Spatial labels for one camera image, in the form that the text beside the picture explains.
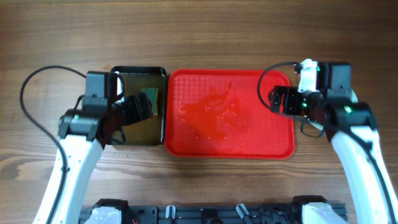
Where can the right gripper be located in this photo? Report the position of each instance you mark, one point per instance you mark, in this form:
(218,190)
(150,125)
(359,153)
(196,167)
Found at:
(290,93)

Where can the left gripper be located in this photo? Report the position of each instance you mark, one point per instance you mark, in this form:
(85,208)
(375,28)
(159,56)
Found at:
(135,114)

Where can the green sponge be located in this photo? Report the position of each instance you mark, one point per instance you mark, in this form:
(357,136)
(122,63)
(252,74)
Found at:
(152,96)

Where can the white plate front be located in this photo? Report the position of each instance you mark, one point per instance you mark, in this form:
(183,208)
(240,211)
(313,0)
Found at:
(354,99)

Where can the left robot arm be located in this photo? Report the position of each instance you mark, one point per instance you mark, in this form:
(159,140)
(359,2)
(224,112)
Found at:
(84,132)

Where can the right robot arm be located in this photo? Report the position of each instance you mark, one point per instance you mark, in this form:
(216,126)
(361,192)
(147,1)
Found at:
(325,99)

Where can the black water tray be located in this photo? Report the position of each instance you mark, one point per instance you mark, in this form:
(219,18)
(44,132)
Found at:
(149,132)

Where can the red plastic tray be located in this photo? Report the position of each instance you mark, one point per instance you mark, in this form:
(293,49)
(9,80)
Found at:
(217,114)

